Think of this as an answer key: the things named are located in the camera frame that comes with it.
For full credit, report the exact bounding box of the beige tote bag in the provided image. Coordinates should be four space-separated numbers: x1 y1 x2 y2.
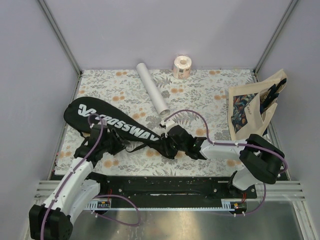
227 69 287 140

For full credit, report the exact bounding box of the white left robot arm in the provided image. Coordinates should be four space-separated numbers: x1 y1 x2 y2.
28 124 125 240

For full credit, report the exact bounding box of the white shuttlecock tube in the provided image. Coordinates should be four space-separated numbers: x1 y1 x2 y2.
136 62 170 117

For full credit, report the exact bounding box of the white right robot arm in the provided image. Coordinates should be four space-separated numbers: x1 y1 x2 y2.
160 123 286 198

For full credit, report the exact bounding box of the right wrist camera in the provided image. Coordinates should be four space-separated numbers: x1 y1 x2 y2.
159 119 177 130

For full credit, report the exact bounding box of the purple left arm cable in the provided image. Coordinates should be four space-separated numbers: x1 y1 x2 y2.
39 113 105 240

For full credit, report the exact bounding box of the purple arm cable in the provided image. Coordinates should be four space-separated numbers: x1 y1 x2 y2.
39 113 105 240
164 109 288 216

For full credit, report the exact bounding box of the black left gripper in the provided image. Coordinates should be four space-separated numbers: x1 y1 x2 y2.
101 128 130 155

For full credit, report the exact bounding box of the black racket bag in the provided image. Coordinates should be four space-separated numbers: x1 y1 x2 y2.
63 96 162 164

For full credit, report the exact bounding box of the pink toilet paper roll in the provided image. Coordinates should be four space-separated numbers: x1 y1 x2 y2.
172 55 192 80

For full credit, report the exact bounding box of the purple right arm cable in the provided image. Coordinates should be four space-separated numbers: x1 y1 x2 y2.
164 109 288 216

